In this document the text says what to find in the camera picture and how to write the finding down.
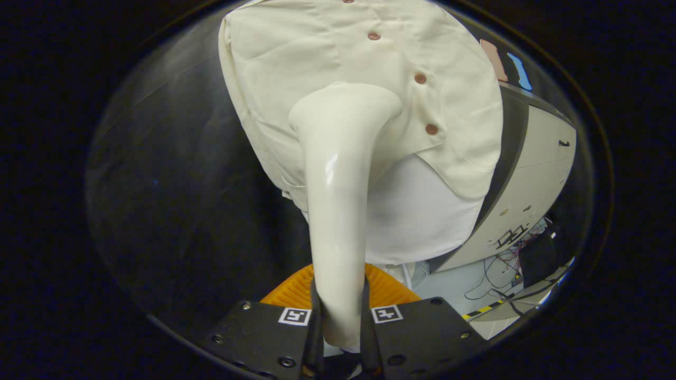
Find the yellow black floor tape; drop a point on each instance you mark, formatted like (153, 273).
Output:
(483, 309)

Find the black backdrop cloth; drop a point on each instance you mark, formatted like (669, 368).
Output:
(185, 211)

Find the grey and white cabinet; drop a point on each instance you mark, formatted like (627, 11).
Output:
(528, 174)

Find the cream button-up shirt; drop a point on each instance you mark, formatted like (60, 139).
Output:
(296, 53)

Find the black electronics box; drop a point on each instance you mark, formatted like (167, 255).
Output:
(536, 258)

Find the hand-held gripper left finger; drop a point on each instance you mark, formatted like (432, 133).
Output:
(259, 338)

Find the white padded ironing form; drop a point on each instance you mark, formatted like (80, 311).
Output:
(412, 211)

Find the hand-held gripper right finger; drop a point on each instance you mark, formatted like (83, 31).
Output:
(417, 338)

